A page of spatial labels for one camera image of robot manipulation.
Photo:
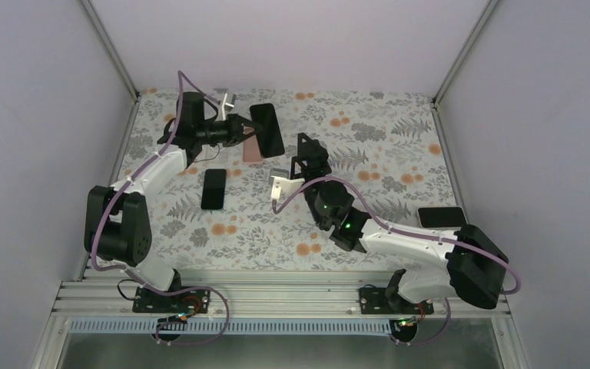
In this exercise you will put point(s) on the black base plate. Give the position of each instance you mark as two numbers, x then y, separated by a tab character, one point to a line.
148	302
382	301

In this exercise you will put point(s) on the black phone from pink case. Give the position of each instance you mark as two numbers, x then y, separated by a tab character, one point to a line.
269	139

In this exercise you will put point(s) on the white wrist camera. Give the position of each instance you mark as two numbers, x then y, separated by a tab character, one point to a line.
226	105
281	183

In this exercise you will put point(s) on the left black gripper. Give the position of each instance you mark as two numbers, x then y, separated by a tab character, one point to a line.
235	132

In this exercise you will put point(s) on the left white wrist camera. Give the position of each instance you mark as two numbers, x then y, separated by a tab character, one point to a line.
226	105

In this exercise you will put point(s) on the clear phone case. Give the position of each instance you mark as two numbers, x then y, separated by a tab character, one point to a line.
215	157

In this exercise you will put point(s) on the floral table mat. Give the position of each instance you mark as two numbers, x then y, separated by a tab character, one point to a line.
385	144

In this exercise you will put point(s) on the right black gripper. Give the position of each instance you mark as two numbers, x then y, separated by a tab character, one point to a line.
319	156

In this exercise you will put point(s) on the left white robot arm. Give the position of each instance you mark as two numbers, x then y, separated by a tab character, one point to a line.
118	233

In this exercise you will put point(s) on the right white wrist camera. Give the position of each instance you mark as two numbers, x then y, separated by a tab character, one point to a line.
281	183

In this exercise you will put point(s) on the aluminium rail frame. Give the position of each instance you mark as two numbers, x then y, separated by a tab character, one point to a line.
261	295

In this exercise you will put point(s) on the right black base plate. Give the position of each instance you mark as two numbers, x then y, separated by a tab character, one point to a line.
382	301

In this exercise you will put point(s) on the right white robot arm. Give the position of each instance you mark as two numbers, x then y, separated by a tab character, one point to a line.
463	263

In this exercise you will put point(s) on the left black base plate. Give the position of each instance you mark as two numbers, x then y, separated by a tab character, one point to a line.
148	302

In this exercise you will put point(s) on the grey slotted cable duct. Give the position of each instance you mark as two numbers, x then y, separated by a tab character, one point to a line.
211	326

